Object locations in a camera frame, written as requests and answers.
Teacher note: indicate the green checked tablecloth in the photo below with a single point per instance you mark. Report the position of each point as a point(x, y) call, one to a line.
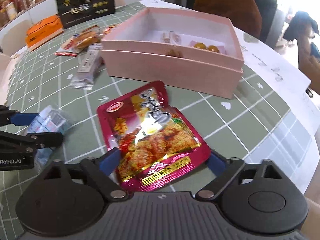
point(45, 85)

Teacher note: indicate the orange cardboard box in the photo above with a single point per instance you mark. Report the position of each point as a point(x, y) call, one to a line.
point(43, 31)

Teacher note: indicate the shelf jars and boxes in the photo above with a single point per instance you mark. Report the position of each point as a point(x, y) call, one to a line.
point(10, 8)

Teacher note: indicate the pink cardboard box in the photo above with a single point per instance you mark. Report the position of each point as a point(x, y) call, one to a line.
point(175, 72)

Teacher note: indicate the black cloth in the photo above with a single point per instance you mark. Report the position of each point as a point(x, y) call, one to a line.
point(300, 25)

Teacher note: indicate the blue white snack packet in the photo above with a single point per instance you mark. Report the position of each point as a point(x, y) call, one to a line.
point(53, 120)

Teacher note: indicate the yellow ball snack packet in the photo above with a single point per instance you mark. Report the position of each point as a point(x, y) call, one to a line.
point(205, 47)

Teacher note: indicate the clear bun packet red trim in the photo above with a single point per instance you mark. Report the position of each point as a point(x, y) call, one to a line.
point(83, 40)

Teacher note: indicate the small brown candy packets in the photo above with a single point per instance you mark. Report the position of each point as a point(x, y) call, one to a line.
point(170, 38)

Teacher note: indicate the brown candy piece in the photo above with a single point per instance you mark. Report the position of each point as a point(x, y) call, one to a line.
point(174, 52)

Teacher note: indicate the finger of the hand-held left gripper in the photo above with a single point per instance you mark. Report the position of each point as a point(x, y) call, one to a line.
point(47, 139)
point(23, 119)

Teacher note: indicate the black gift box gold print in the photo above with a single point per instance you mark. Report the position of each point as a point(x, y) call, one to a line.
point(85, 3)

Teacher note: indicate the red foil snack packet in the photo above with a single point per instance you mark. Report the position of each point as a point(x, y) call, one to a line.
point(152, 135)

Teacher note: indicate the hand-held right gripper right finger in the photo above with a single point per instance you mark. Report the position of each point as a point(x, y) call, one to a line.
point(216, 165)

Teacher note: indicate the white printed paper sheet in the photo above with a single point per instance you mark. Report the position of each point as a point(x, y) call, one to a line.
point(270, 62)
point(297, 150)

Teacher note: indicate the grey purple snack packet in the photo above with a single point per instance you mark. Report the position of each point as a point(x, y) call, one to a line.
point(86, 65)

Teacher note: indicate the small red snack packet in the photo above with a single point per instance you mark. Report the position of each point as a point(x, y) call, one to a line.
point(111, 29)

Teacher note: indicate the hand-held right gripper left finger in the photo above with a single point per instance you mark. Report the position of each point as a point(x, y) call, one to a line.
point(110, 160)

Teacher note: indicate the brown plush chair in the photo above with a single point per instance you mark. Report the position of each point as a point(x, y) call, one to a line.
point(225, 7)

